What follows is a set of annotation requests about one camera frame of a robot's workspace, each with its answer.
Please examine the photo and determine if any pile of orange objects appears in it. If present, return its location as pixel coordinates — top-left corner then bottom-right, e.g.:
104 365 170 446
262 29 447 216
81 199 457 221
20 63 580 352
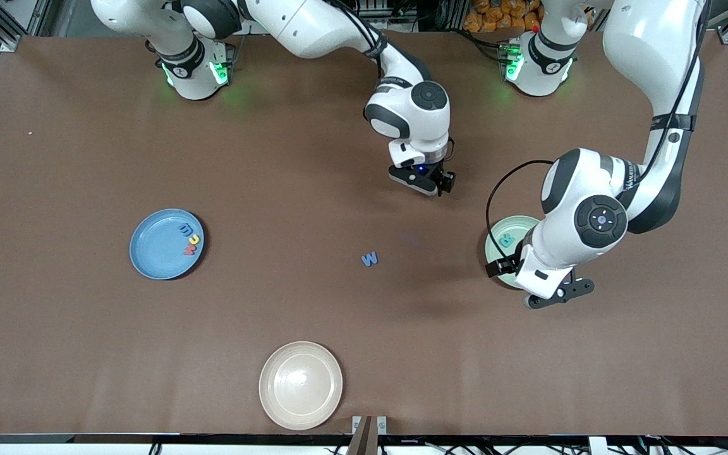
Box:
463 0 543 33

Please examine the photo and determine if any pale green plate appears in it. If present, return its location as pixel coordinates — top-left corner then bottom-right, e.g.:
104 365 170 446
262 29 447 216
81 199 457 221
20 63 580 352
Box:
485 215 545 290

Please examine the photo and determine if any brown table cover sheet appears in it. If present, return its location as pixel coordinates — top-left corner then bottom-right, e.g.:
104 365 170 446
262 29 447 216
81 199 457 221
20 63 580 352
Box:
0 30 728 437

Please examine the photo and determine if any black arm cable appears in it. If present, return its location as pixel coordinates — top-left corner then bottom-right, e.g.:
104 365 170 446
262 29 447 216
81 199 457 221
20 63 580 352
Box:
486 0 712 263
329 0 457 174

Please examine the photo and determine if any grey equipment rack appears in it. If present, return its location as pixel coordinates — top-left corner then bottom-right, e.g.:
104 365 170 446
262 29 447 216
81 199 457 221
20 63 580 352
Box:
355 0 422 32

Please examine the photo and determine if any beige plate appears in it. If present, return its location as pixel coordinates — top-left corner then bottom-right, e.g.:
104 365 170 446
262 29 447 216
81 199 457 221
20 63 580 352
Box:
258 341 344 431

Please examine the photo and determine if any grey metal camera bracket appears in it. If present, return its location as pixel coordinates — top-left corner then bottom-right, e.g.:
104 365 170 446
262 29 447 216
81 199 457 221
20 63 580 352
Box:
346 415 387 455

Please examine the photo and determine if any blue plate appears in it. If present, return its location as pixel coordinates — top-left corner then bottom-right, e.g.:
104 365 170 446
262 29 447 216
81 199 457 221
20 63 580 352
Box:
129 209 205 281

